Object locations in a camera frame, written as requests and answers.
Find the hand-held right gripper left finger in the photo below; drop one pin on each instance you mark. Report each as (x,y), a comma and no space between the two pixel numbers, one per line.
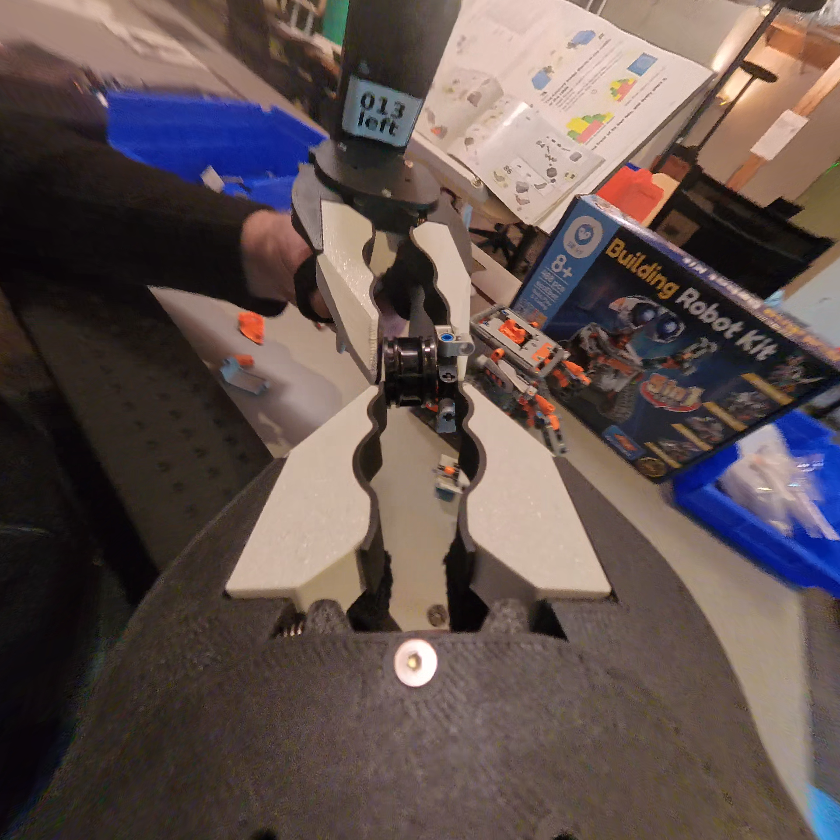
(308,525)

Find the grey toy connector piece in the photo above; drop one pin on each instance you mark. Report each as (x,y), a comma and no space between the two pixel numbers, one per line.
(449,344)

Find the person's left forearm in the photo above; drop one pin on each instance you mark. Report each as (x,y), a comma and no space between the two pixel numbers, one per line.
(131,203)

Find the grey orange tracked toy robot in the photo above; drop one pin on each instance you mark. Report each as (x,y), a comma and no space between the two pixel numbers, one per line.
(525,348)

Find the tall black stand pole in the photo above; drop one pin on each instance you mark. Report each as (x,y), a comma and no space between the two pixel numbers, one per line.
(754,56)

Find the blue storage bin with bags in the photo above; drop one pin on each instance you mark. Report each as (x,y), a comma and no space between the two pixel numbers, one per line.
(735,525)

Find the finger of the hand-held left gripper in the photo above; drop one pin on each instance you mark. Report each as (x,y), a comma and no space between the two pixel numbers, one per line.
(456,282)
(344,289)

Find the grey block assembly orange pins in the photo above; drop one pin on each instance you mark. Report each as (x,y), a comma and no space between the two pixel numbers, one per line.
(448,485)

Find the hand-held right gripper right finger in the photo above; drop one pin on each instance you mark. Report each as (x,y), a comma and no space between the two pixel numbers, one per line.
(531,525)

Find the person's left hand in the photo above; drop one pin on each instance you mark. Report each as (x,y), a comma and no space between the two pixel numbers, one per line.
(269,256)

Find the small grey panel orange pin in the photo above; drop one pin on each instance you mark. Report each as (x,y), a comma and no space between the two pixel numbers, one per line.
(243,380)

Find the red plastic container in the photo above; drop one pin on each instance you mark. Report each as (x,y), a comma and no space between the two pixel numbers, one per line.
(630,187)

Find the orange toy piece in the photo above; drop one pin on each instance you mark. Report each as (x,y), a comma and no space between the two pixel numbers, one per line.
(253,328)

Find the black toy wheel hub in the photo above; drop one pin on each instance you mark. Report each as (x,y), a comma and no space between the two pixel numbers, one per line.
(410,371)

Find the open instruction booklet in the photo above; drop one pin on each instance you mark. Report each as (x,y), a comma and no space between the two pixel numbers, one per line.
(499,131)

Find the white wall notice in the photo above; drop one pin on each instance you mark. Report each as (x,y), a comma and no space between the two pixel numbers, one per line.
(778,134)

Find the person's torso in black jacket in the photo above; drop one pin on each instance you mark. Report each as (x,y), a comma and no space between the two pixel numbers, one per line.
(39,590)

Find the dark blue robot kit box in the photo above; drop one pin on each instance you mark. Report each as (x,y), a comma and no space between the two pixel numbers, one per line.
(689,367)

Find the short black stand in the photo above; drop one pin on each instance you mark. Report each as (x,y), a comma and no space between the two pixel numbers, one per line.
(761,75)

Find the clear plastic bags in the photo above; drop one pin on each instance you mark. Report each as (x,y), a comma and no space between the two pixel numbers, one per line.
(774,479)

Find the small black round piece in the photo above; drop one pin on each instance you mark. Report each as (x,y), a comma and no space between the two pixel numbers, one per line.
(437,615)

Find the large white instruction sheet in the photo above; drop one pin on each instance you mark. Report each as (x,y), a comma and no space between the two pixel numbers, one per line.
(656,85)

